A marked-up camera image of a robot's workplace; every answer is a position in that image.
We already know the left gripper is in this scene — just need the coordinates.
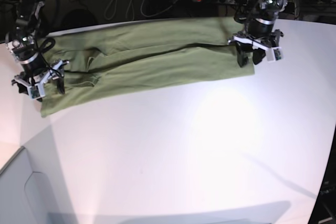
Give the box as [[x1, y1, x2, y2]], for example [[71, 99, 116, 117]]
[[228, 29, 284, 54]]

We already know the green T-shirt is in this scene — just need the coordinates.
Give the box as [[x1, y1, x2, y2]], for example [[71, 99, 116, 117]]
[[40, 17, 255, 117]]

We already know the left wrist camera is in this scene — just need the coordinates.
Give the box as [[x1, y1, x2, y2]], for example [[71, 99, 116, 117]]
[[266, 47, 283, 62]]

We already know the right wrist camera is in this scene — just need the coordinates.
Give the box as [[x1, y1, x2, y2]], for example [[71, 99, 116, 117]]
[[27, 84, 45, 100]]

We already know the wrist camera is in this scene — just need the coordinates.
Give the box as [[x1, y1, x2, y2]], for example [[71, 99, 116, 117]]
[[266, 47, 283, 62], [27, 84, 45, 100]]

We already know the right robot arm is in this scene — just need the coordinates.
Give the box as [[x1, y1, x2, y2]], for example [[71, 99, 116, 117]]
[[5, 0, 269, 101]]

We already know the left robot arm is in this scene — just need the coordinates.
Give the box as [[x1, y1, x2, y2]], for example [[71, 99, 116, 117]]
[[6, 0, 288, 100]]

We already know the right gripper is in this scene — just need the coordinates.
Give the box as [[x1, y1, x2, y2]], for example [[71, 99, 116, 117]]
[[11, 60, 70, 89]]

